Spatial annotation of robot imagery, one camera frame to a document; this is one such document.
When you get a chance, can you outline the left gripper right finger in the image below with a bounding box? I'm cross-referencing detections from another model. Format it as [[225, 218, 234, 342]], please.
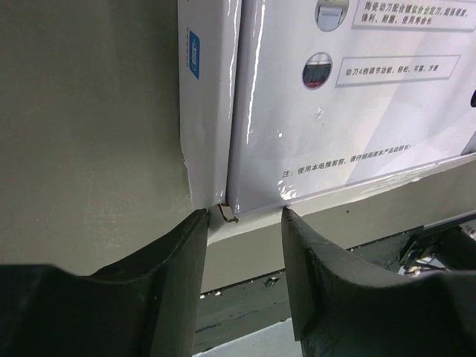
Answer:
[[281, 208, 475, 356]]

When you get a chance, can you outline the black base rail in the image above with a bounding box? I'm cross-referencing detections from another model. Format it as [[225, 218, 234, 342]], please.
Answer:
[[193, 211, 476, 354]]

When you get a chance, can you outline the white cardboard box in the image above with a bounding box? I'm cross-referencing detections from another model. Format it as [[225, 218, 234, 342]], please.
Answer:
[[177, 0, 476, 295]]

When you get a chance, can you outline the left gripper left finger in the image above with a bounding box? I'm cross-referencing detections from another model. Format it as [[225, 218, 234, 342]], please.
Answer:
[[1, 209, 208, 356]]

